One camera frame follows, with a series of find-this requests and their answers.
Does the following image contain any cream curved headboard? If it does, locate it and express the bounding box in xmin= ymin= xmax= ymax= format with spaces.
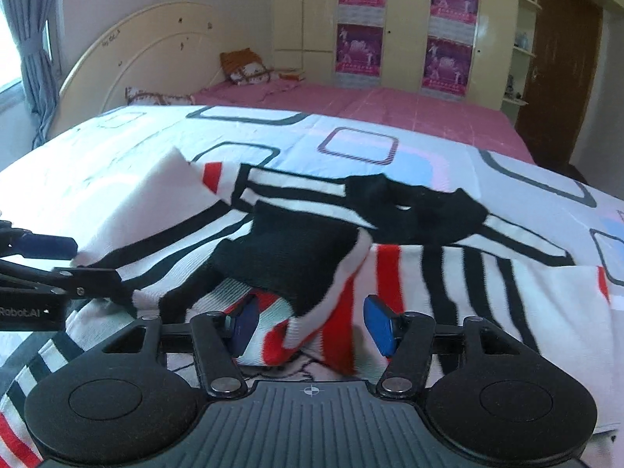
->
xmin=51 ymin=2 xmax=226 ymax=137

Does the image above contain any flat patterned pillow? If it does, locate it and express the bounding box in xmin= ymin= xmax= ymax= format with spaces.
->
xmin=125 ymin=87 xmax=197 ymax=107

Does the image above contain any orange plush pillow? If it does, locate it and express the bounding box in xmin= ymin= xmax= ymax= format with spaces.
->
xmin=219 ymin=48 xmax=266 ymax=79

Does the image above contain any blue-grey curtain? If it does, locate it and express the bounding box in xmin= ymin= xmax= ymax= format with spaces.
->
xmin=0 ymin=0 xmax=63 ymax=151

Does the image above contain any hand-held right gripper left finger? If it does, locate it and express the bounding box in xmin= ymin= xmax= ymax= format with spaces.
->
xmin=100 ymin=295 xmax=261 ymax=398

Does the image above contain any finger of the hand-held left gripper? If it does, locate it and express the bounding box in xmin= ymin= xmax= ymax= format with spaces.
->
xmin=0 ymin=258 xmax=139 ymax=316
xmin=0 ymin=221 xmax=79 ymax=261

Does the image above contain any pink bed sheet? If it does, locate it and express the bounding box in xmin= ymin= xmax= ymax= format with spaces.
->
xmin=189 ymin=78 xmax=537 ymax=164

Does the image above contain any brown wooden door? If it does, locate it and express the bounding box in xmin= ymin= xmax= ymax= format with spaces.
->
xmin=515 ymin=0 xmax=605 ymax=170

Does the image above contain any cream wardrobe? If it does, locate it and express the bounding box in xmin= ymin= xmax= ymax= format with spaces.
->
xmin=272 ymin=0 xmax=523 ymax=112

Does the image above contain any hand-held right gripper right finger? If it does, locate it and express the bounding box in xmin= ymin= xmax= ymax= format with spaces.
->
xmin=363 ymin=295 xmax=530 ymax=398

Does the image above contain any white patterned pillow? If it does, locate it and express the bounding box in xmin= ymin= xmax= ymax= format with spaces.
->
xmin=229 ymin=61 xmax=282 ymax=87

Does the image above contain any patterned white bed blanket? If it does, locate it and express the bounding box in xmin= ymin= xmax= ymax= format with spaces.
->
xmin=0 ymin=102 xmax=624 ymax=468

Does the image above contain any striped knit sweater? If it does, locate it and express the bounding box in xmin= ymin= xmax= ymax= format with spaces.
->
xmin=0 ymin=146 xmax=616 ymax=468

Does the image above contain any cream corner shelf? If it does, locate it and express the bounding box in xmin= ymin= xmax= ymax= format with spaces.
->
xmin=502 ymin=0 xmax=544 ymax=124

